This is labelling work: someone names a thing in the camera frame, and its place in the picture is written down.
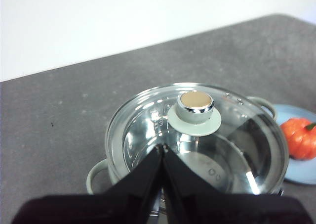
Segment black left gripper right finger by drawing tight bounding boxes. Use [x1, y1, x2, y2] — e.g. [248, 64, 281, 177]
[162, 146, 316, 224]

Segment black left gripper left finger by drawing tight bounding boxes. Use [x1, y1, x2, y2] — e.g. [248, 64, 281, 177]
[11, 146, 164, 224]

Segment orange toy pumpkin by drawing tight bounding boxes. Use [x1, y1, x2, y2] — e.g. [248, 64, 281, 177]
[279, 117, 316, 161]

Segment glass lid with green knob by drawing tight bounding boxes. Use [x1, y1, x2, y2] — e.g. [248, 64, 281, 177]
[106, 82, 289, 197]

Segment pale green electric steamer pot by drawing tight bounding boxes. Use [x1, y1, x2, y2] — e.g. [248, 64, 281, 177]
[86, 82, 291, 224]

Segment blue round plate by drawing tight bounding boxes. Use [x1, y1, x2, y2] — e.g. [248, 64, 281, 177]
[271, 103, 316, 185]

